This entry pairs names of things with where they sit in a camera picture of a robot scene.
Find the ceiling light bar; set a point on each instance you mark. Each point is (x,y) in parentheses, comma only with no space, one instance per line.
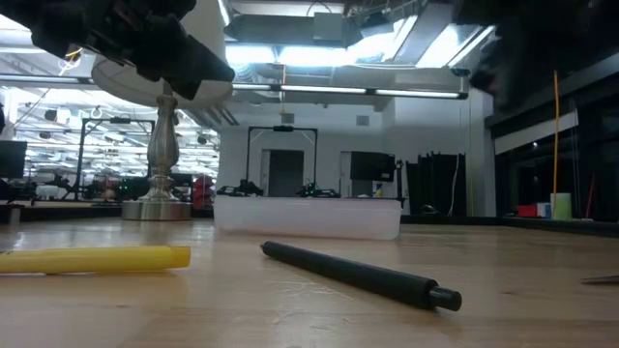
(329,90)

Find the grey ceiling box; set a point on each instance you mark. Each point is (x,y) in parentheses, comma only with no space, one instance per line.
(329,26)

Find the dark computer monitor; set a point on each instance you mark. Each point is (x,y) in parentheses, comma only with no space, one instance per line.
(12,159)

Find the white shade silver lamp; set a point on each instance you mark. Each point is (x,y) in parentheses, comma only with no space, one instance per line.
(162,145)

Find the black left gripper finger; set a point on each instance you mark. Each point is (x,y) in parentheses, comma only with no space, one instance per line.
(186,89)
(203,65)

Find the black pen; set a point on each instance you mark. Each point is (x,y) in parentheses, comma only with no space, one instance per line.
(358,274)

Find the black wall monitor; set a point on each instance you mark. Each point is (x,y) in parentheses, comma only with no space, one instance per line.
(372,166)

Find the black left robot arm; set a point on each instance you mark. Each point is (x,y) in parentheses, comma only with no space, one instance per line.
(48,19)

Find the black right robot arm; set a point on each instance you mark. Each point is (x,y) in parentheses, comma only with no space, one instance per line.
(532,19)

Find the clear supply box pink lid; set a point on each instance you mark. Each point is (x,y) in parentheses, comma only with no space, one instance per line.
(309,220)

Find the red equipment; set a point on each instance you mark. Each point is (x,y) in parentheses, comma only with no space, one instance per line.
(203,193)

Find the yellow highlighter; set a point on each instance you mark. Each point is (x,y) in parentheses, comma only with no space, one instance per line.
(97,259)

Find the red box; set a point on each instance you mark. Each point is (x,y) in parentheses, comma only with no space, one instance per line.
(527,211)

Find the black aluminium table frame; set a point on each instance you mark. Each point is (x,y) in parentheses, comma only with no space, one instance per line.
(556,225)

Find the blue white box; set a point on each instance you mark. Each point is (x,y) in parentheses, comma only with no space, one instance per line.
(543,210)

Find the pale green container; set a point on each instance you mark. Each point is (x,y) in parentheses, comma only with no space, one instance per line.
(561,207)

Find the black robot rig frame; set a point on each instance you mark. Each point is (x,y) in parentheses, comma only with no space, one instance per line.
(80,159)
(282,128)

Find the black background robot arm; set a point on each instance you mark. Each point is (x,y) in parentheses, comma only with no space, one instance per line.
(316,192)
(242,189)

